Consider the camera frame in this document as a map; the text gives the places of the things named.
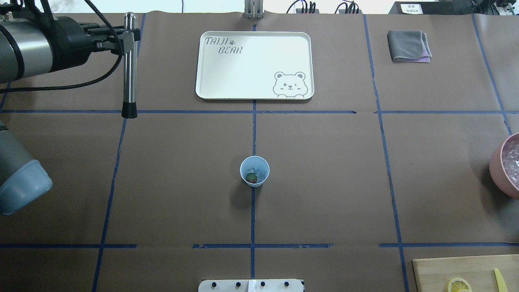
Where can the grey folded cloth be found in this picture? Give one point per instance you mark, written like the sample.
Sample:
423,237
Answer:
409,46

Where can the cream bear tray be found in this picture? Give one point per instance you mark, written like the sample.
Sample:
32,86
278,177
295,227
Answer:
255,65

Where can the white camera pole mount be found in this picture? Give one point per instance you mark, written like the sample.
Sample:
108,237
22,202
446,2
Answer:
251,285

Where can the red strawberry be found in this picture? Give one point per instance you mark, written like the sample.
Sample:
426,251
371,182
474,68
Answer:
251,178

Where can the yellow knife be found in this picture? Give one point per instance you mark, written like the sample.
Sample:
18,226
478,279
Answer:
500,282

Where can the lemon slices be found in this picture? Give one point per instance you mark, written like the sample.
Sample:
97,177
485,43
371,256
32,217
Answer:
458,285

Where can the pile of ice cubes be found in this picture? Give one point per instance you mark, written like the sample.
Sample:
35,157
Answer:
510,160

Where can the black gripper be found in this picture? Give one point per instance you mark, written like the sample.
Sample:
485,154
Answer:
68,39

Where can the pink bowl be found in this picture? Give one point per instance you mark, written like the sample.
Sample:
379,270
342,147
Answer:
498,173

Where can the wooden cutting board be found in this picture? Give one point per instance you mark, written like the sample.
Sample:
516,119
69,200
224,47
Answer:
434,274

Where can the light blue cup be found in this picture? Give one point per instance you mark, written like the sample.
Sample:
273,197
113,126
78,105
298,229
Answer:
254,161

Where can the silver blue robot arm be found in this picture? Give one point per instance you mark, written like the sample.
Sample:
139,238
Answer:
29,48

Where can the aluminium frame post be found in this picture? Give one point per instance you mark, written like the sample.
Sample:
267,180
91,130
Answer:
253,9

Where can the clear ice cube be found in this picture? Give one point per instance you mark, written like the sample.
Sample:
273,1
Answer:
262,174

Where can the steel muddler rod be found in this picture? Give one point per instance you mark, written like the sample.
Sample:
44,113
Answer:
129,106

